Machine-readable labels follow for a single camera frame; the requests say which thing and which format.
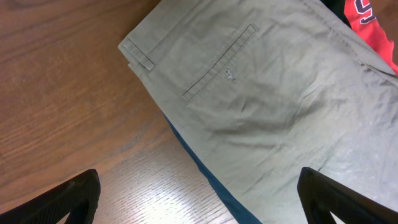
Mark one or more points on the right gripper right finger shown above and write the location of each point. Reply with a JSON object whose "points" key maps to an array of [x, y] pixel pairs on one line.
{"points": [[323, 199]]}

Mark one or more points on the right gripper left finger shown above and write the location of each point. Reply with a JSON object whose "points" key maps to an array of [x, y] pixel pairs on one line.
{"points": [[77, 199]]}

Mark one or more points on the navy blue garment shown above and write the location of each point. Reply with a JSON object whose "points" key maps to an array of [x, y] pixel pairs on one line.
{"points": [[238, 211]]}

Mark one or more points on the khaki beige shorts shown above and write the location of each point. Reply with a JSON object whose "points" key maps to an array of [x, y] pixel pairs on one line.
{"points": [[260, 89]]}

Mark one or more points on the red garment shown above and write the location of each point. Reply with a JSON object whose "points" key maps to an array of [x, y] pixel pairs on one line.
{"points": [[364, 22]]}

